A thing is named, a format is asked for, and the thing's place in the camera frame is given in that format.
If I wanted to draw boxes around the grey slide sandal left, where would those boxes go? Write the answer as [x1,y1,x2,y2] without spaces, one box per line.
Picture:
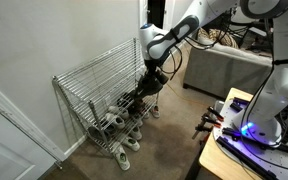
[100,120,117,135]

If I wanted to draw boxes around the white sneaker on shelf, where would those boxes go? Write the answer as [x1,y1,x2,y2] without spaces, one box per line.
[108,106,129,120]
[105,113,125,129]

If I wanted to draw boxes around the grey slide sandal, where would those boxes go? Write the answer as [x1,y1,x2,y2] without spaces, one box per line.
[88,126,110,141]
[100,120,117,135]

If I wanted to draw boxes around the black cable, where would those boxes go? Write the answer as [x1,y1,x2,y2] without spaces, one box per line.
[159,39,184,82]

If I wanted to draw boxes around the grey sofa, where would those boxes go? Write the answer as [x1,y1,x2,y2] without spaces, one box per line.
[183,43,272,98]

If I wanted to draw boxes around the black aluminium rail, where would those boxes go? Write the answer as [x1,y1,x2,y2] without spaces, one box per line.
[216,137,278,180]

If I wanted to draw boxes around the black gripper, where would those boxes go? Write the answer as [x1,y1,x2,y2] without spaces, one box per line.
[145,60,169,85]

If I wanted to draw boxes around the dark brown shoes on shelf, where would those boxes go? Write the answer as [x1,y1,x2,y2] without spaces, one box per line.
[128,99,146,115]

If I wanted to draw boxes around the grey slide sandal right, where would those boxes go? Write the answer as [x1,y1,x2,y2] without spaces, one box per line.
[88,126,110,141]

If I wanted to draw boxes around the small dark shoes on shelf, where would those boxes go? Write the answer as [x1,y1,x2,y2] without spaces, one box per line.
[117,93,133,108]

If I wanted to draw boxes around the orange cable on floor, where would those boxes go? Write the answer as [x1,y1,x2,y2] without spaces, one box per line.
[166,83,209,108]

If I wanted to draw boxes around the round grey robot base plate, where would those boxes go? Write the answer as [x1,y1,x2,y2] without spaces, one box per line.
[213,100,288,180]

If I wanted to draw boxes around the wooden table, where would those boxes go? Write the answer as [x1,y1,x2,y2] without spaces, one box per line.
[198,87,268,180]

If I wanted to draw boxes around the chrome wire shoe rack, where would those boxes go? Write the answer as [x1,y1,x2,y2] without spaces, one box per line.
[52,38,156,153]

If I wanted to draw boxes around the white sneaker on floor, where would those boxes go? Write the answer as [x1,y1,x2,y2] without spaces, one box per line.
[143,112,150,119]
[133,114,143,127]
[150,105,160,118]
[130,126,142,140]

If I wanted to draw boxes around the black sneaker with white logo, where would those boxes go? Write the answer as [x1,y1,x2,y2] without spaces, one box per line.
[135,76,163,98]

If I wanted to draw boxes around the black orange clamps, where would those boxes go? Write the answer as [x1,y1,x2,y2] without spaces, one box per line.
[192,106,224,139]

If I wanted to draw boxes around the white door at right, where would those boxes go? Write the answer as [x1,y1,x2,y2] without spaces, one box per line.
[0,99,57,180]

